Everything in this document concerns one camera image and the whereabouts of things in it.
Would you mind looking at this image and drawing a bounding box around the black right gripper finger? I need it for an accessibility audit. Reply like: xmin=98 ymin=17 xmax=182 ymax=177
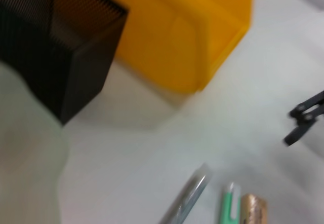
xmin=282 ymin=89 xmax=324 ymax=147

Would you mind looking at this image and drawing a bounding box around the green pen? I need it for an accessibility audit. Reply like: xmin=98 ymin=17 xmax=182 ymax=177
xmin=216 ymin=182 xmax=242 ymax=224

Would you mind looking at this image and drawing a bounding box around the silver grey pen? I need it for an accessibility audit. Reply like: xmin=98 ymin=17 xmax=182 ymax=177
xmin=156 ymin=163 xmax=213 ymax=224

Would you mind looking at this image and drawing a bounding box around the tan eraser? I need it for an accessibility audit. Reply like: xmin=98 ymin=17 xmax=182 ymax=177
xmin=239 ymin=193 xmax=268 ymax=224

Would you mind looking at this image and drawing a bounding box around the black mesh pen holder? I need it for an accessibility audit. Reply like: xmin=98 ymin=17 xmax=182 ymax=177
xmin=0 ymin=0 xmax=130 ymax=126

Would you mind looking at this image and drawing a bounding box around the translucent green fruit plate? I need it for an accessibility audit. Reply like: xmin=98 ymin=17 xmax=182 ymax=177
xmin=0 ymin=61 xmax=70 ymax=224

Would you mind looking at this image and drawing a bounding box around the yellow plastic bin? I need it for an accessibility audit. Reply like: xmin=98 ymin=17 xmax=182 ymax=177
xmin=83 ymin=0 xmax=255 ymax=93

